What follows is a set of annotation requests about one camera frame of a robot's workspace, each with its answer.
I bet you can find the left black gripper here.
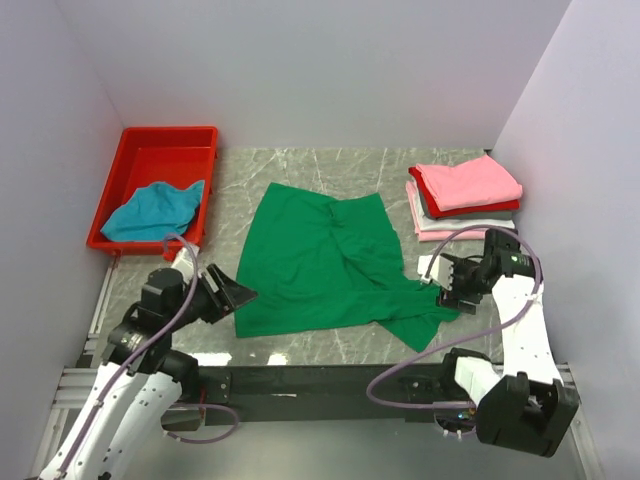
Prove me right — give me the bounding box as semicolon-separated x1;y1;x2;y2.
166;261;258;330

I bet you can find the green t shirt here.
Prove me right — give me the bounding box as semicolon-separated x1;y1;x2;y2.
235;183;459;352

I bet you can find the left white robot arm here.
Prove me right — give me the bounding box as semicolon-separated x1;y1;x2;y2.
39;264;257;479

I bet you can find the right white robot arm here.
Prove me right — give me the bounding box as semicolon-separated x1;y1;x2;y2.
426;228;579;457

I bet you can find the folded light pink t shirt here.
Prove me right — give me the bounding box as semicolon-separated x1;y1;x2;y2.
405;181;483;242

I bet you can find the folded white t shirt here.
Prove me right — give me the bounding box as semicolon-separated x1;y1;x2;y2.
413;214;515;232

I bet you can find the folded grey t shirt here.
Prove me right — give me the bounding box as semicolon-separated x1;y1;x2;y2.
416;194;513;221

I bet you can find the black base beam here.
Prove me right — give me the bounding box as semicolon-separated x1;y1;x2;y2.
178;364;475;435

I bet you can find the folded red t shirt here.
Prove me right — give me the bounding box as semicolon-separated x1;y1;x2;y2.
408;166;523;218

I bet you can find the blue t shirt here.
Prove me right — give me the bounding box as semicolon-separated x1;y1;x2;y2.
101;180;205;243

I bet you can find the red plastic bin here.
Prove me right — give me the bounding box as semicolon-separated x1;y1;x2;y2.
86;126;218;260

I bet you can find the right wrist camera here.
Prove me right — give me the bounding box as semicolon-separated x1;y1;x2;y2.
417;255;454;291

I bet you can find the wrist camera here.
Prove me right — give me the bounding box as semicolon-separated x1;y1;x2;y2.
171;244;200;283
417;255;454;291

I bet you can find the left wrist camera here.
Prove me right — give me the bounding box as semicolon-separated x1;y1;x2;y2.
171;244;200;283

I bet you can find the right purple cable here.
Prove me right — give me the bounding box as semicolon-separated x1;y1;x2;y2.
365;224;545;439

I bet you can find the purple cable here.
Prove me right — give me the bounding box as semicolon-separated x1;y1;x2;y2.
365;224;545;439
44;232;241;480

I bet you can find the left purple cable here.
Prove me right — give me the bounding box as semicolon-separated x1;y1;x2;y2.
44;232;241;480

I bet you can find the aluminium frame rail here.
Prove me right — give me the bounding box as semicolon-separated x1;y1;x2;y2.
29;259;601;480

